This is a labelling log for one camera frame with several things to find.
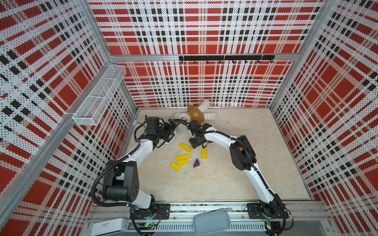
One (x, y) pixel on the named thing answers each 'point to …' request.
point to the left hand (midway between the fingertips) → (180, 126)
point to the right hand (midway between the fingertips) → (198, 142)
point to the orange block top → (241, 148)
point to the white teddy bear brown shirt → (183, 120)
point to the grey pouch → (212, 221)
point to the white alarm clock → (167, 143)
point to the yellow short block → (183, 162)
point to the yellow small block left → (175, 166)
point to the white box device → (108, 226)
